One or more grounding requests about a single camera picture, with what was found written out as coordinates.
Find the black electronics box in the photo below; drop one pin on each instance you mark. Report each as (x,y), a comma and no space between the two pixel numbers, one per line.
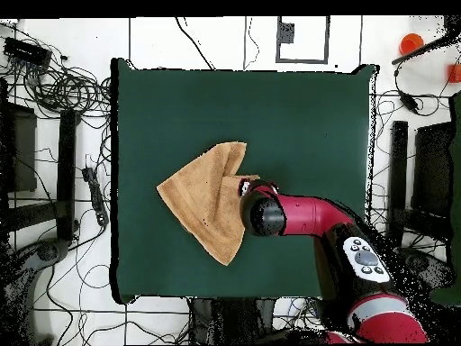
(27,52)

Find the black rod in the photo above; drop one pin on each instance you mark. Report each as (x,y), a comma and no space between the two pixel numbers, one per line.
(417,52)

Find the black upright bar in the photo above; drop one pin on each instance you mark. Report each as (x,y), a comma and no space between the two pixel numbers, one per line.
(398,162)
(66,173)

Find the grey square frame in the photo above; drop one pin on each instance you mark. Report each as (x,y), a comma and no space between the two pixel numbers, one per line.
(302,61)

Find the black power strip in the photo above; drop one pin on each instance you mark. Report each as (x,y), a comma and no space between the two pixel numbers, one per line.
(96,196)

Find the black power adapter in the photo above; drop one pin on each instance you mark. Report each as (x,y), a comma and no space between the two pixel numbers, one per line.
(410,102)

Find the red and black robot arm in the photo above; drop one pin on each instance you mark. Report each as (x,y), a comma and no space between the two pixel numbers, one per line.
(306,216)

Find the grey chair base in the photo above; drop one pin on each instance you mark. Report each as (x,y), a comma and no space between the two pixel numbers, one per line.
(425,266)
(47,252)

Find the dark green cloth piece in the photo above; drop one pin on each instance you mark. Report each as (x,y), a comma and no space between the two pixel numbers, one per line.
(455,180)

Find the tan terry towel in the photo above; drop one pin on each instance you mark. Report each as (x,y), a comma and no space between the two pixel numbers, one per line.
(201,198)

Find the black flat panel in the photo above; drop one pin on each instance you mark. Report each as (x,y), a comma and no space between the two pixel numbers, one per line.
(432,169)
(21,151)

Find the dark green table cloth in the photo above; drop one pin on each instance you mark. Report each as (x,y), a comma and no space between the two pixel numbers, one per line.
(306,126)

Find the dark grey square block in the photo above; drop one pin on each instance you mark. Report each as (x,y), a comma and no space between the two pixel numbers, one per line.
(285,33)

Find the orange cup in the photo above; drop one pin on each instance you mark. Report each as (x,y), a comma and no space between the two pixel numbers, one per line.
(410,44)

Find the orange block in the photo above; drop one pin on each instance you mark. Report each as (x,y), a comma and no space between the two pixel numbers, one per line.
(454,74)

